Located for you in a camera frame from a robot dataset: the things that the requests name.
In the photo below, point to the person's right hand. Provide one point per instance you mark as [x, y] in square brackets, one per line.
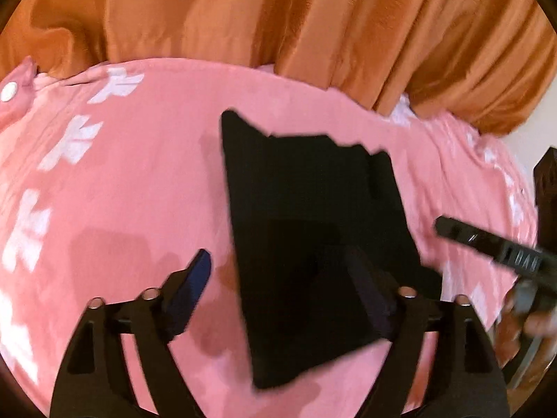
[537, 324]

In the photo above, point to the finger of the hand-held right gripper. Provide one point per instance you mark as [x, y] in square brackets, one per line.
[470, 237]

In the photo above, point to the orange curtain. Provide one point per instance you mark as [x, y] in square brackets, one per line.
[304, 17]

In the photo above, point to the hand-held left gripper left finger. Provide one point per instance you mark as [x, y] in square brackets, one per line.
[196, 278]

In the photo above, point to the black long-sleeved sweater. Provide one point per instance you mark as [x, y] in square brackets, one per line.
[304, 204]

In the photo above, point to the pink printed blanket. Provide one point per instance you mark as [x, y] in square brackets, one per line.
[130, 183]

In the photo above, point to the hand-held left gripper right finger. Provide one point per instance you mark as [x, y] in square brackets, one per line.
[374, 309]

